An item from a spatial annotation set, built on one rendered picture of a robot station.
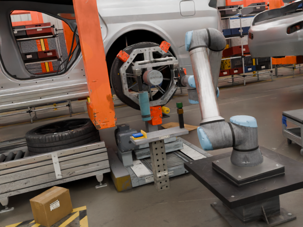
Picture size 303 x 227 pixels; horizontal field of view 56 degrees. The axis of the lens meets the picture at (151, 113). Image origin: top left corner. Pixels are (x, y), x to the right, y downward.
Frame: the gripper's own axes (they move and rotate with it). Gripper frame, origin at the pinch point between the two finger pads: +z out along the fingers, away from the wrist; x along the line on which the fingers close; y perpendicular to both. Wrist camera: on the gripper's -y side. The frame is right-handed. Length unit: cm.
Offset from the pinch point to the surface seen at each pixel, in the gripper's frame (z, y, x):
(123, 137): 8, 45, -53
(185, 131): -39, 39, -14
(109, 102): -8, 10, -62
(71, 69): 47, -19, -84
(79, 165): 1, 60, -95
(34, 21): 621, -154, -131
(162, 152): -33, 53, -32
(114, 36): 44, -44, -40
